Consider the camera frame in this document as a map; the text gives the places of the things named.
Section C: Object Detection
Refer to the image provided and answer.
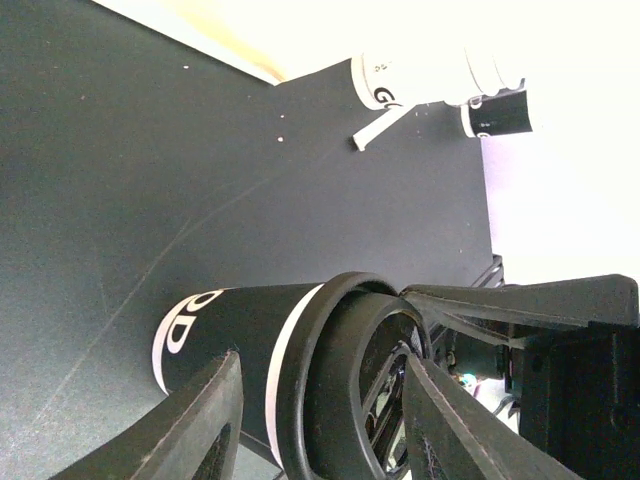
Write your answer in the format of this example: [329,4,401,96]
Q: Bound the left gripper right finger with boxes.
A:
[403,356,579,479]

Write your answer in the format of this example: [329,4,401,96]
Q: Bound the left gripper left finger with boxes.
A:
[54,351,243,479]

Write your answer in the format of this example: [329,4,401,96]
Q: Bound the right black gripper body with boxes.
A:
[449,319,640,480]

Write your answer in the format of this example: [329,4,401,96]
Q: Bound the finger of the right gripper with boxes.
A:
[402,274,639,349]

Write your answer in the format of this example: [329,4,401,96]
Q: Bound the single black paper cup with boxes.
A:
[151,283,323,466]

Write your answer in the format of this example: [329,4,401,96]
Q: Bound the single white stirrer packet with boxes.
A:
[352,105,416,152]

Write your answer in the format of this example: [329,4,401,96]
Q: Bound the kraft paper bag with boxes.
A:
[102,1,449,85]

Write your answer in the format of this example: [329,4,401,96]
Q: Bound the black lid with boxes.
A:
[262,272,431,479]

